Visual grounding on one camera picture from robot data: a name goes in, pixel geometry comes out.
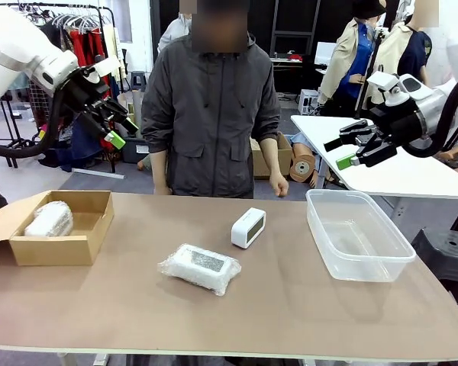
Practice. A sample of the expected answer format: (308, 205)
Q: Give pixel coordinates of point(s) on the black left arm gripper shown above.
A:
(86, 93)

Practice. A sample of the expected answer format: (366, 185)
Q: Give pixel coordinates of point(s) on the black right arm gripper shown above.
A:
(398, 124)

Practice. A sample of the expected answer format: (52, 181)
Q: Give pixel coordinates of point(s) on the bubble-wrapped clock plain white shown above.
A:
(49, 221)

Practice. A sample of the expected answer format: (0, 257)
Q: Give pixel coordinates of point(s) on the unwrapped white digital clock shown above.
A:
(244, 232)

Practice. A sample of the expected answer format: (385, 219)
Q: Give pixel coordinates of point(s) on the bubble-wrapped clock grey display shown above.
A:
(198, 267)

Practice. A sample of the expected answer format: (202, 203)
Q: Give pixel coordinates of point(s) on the person's right forearm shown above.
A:
(159, 167)

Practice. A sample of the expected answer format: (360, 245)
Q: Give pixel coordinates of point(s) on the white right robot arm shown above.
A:
(429, 103)

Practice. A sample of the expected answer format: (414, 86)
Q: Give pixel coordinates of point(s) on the person's left forearm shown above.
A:
(269, 156)

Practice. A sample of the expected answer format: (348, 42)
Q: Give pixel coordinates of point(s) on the person's right hand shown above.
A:
(162, 190)

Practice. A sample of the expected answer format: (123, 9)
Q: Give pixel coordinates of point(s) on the person's left hand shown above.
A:
(280, 185)

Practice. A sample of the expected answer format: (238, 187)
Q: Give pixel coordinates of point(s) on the beige paper roll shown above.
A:
(122, 101)

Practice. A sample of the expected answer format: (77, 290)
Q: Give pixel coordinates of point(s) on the dark grey storage bin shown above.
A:
(133, 152)

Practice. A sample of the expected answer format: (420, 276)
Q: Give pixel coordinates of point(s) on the tall grey paper roll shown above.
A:
(138, 101)

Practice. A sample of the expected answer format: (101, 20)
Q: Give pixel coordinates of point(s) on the dark blue fabric bundle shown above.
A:
(80, 148)

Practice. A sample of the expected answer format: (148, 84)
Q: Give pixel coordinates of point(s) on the floor mannequin grey-green top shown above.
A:
(146, 162)

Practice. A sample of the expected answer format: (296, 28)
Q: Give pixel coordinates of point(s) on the white metal bar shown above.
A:
(99, 173)

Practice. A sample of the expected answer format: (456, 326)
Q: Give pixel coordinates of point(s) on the small grey step stool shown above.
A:
(138, 80)

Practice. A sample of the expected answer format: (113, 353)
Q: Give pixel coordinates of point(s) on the white side table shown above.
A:
(404, 179)

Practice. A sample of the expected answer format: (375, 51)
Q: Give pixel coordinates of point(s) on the brown cardboard spool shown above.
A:
(301, 167)

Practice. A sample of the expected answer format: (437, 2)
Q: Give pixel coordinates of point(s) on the white computer case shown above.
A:
(309, 101)

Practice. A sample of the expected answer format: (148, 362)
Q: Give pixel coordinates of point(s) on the brown cardboard carton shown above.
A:
(282, 152)

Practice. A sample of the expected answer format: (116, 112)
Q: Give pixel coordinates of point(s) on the black light stand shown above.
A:
(372, 61)

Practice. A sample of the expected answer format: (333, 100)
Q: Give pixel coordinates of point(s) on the red hanging dress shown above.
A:
(82, 45)

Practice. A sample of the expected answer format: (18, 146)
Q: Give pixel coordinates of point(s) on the mannequin beige coat blue shirt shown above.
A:
(343, 57)

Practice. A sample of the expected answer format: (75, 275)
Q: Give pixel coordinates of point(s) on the person's dark grey jacket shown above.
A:
(210, 114)

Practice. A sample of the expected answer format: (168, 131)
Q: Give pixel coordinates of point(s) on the white monitor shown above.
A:
(324, 53)

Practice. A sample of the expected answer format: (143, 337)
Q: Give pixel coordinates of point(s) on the mannequin beige vest navy shirt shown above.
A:
(393, 49)

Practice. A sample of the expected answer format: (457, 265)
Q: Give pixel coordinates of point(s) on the black hanging garment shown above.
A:
(59, 36)

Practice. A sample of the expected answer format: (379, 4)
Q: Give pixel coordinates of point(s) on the figure in grey hoodie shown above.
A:
(173, 34)

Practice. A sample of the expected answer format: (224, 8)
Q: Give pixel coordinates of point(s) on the clear plastic container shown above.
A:
(366, 267)

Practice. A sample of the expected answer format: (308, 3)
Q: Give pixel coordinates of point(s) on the black metal clothes rack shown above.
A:
(80, 6)

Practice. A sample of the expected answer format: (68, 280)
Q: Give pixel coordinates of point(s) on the black plastic stool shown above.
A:
(450, 251)

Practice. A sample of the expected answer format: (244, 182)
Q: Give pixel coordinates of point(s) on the open brown cardboard box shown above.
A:
(49, 249)

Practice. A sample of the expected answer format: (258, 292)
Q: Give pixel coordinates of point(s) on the person's blurred head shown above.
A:
(219, 23)

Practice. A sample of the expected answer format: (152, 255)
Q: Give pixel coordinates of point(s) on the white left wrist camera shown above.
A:
(107, 66)

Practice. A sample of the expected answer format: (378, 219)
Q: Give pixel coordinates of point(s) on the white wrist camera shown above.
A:
(381, 80)
(107, 66)

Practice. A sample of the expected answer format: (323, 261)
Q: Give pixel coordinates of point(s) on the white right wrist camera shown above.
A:
(381, 80)

